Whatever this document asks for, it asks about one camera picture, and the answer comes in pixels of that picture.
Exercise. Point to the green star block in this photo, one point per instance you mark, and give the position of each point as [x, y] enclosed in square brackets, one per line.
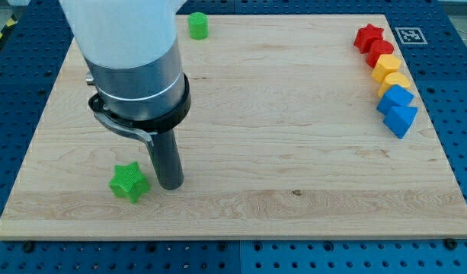
[129, 182]

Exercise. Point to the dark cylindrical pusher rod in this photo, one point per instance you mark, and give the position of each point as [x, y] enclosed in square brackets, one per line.
[165, 159]

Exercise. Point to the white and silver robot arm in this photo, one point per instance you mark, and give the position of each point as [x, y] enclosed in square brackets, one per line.
[132, 52]

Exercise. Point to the blue triangular block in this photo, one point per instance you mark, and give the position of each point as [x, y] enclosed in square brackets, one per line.
[400, 119]

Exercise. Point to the light wooden board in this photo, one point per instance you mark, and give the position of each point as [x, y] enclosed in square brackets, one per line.
[283, 141]

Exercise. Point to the red star block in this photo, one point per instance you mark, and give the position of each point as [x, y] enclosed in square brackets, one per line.
[366, 36]

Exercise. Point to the yellow cube block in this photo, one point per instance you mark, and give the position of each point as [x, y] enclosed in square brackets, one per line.
[385, 65]

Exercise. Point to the green cylinder block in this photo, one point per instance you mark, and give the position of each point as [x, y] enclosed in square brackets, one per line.
[198, 26]

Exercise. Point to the red cylinder block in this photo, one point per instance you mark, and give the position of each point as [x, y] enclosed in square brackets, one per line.
[378, 48]

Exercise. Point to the black clamp ring flange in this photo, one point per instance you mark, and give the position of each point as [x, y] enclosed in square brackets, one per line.
[145, 130]

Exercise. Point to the blue cube block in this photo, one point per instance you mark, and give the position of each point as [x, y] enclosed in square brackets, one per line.
[396, 96]

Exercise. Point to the yellow cylinder block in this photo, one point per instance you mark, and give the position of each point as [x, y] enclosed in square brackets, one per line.
[395, 78]

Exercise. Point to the black and white fiducial tag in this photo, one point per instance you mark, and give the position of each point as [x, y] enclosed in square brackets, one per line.
[411, 36]

